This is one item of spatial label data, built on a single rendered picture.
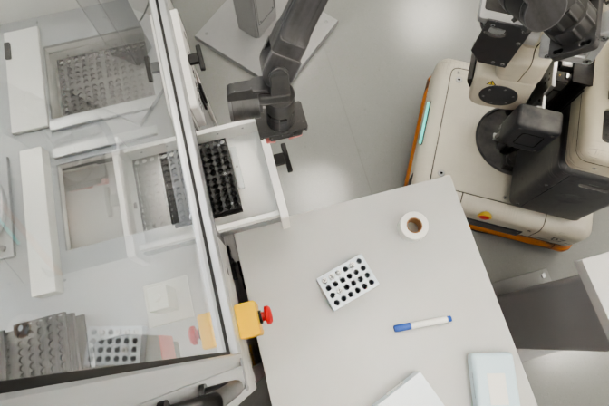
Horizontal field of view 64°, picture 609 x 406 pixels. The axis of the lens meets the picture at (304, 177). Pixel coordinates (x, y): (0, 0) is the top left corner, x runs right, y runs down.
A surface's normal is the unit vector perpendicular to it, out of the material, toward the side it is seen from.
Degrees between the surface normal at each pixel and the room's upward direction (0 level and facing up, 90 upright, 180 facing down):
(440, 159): 0
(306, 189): 0
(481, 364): 0
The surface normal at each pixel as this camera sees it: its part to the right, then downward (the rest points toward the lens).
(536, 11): 0.15, 0.65
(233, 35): -0.05, -0.25
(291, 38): 0.20, 0.47
